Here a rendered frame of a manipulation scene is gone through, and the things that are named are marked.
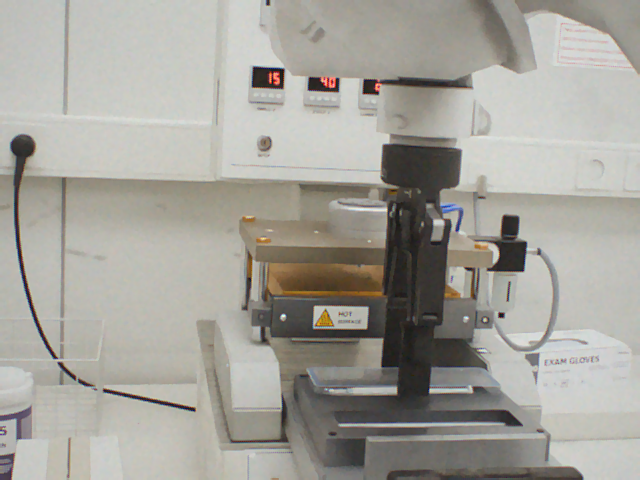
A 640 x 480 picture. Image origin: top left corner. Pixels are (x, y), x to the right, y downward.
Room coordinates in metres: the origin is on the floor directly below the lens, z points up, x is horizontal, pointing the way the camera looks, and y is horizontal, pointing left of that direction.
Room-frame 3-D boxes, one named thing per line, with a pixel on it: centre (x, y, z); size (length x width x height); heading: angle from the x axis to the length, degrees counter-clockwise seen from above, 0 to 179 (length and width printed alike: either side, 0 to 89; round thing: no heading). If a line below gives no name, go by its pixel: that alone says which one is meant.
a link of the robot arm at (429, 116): (0.86, -0.11, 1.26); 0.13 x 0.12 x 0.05; 101
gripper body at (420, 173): (0.84, -0.09, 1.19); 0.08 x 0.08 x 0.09
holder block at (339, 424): (0.80, -0.10, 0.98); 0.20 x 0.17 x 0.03; 101
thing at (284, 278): (1.06, -0.06, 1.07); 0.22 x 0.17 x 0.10; 101
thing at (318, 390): (0.84, -0.09, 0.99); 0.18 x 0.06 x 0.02; 101
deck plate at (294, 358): (1.09, -0.04, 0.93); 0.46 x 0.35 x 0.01; 11
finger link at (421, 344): (0.79, -0.10, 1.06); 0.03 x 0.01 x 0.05; 11
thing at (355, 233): (1.09, -0.06, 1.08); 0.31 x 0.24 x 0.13; 101
